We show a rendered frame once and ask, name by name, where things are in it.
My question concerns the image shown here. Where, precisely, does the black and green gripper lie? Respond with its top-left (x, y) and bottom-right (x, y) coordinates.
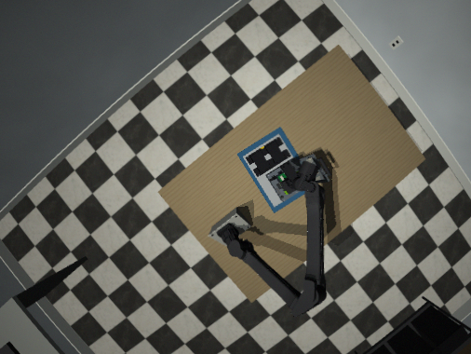
top-left (279, 180), bottom-right (295, 195)

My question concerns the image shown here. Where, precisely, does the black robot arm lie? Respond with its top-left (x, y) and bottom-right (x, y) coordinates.
top-left (216, 161), bottom-right (327, 317)

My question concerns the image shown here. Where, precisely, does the green circuit board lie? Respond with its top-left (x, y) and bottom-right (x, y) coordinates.
top-left (277, 173), bottom-right (288, 182)

